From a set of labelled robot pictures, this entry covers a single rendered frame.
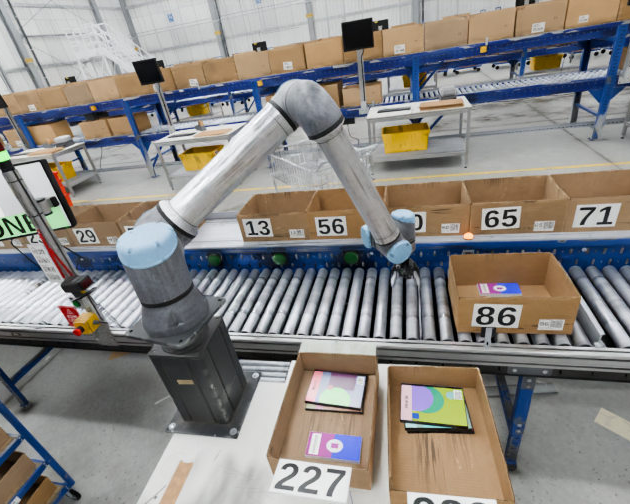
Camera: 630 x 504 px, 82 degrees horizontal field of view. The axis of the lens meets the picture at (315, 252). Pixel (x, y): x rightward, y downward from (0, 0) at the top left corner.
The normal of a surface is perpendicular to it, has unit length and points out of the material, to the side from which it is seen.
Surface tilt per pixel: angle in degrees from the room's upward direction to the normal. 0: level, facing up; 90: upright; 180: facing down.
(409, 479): 1
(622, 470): 0
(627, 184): 90
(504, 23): 86
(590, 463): 0
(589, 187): 89
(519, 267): 90
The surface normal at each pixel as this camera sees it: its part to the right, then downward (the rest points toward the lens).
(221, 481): -0.15, -0.85
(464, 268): -0.18, 0.52
